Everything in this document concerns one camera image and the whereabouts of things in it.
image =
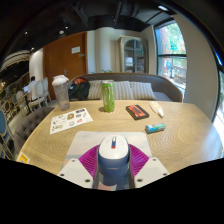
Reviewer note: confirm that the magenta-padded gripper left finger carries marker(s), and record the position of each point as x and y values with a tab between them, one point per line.
75	171

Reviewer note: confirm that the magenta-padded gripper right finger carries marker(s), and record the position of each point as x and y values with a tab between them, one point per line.
151	170

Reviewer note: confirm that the white and blue computer mouse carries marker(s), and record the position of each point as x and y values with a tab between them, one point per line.
113	156

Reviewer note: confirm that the small teal box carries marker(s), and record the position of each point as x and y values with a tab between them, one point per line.
155	128

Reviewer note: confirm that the white sticker sheet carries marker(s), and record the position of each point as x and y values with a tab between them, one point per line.
70	120

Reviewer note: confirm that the black box with red print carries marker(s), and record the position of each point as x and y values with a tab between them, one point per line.
137	112

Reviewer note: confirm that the white tube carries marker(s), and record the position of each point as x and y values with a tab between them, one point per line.
156	109

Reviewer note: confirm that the clear shaker bottle white lid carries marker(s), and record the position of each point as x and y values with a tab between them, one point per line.
62	95

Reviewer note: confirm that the black and orange backpack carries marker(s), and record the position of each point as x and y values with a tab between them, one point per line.
79	90

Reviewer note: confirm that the green drink bottle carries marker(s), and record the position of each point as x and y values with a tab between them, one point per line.
108	96

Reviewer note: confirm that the blue-backed chairs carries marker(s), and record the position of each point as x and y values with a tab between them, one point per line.
4	123

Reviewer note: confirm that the grey curved sofa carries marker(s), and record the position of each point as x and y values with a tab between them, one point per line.
166	85

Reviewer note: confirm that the white dining chairs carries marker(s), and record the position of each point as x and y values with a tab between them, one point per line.
41	90

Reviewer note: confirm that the person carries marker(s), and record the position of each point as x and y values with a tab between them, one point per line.
32	86

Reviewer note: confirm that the brown wooden door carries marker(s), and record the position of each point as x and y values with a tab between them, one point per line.
65	56

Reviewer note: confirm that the glass-door cabinet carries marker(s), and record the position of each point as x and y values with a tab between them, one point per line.
133	55

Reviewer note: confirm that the black-framed window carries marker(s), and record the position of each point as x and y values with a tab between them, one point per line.
171	53

